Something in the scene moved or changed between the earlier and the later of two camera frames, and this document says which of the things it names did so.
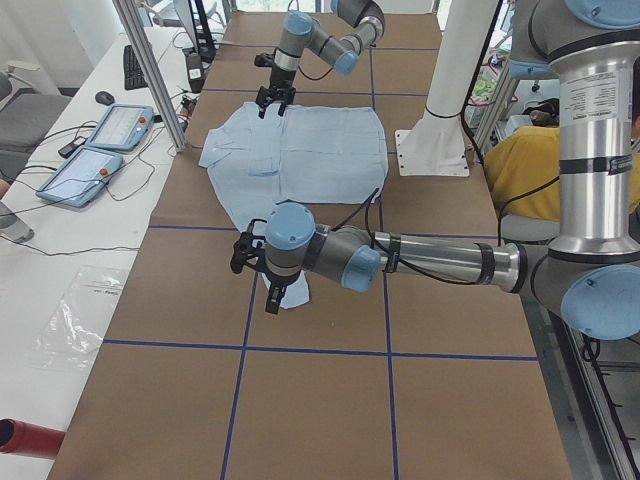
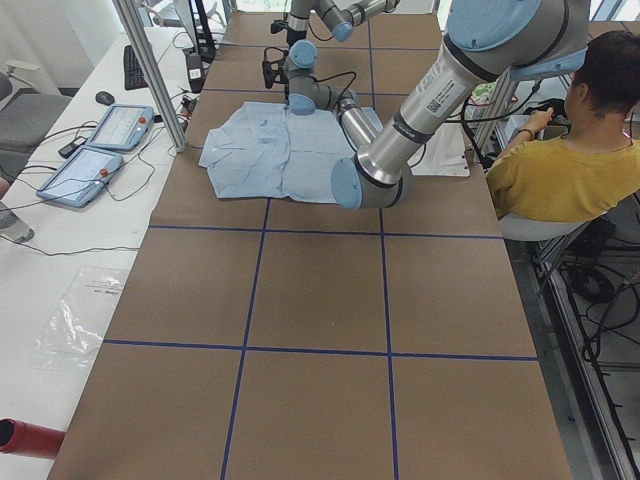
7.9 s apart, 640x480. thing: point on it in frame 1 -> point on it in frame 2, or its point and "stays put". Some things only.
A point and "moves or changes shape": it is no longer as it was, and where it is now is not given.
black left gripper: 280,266 -> 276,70
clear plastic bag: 74,335 stays put
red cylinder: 23,438 stays put
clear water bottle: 12,227 stays put
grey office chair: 26,117 stays put
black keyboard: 133,72 stays put
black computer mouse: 104,97 stays put
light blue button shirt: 309,155 moves or changes shape
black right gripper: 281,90 -> 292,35
